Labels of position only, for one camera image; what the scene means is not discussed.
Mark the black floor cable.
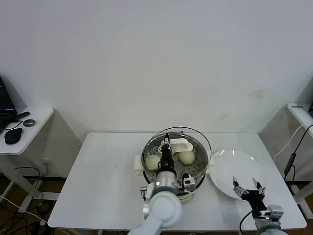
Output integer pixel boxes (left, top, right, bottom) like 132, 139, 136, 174
14, 167, 41, 183

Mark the white round plate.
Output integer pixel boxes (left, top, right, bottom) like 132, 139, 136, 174
209, 149, 269, 201

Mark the black laptop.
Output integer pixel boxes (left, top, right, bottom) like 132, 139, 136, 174
0, 74, 18, 135

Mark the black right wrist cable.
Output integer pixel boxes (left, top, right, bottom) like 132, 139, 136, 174
239, 209, 260, 235

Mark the white hanging cable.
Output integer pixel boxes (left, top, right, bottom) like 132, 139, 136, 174
273, 121, 313, 161

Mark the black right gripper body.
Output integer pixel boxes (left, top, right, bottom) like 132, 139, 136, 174
241, 188, 268, 214

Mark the white side table with label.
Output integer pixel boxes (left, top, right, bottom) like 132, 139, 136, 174
286, 102, 313, 220

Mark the black computer mouse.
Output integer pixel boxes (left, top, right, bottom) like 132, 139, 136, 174
4, 127, 23, 145

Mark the glass lid with cream handle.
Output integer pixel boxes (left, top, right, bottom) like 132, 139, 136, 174
151, 125, 211, 171

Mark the black stick device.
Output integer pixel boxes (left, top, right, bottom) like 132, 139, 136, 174
12, 111, 30, 121

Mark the white steamed baozi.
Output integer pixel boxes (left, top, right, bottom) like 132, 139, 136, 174
179, 151, 196, 165
146, 154, 161, 171

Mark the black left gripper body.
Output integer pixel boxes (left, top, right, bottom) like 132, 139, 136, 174
158, 147, 176, 173

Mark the thin black desk cable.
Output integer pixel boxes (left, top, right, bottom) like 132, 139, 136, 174
2, 119, 24, 131

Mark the white floor cable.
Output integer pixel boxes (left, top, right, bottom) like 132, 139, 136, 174
0, 195, 48, 225

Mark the perforated steel steamer basket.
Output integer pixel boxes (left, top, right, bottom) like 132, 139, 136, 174
134, 133, 216, 192

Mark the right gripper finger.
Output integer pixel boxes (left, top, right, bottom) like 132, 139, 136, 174
232, 176, 248, 199
251, 177, 267, 195

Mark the black hanging cable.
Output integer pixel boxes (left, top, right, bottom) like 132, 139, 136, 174
283, 123, 313, 182

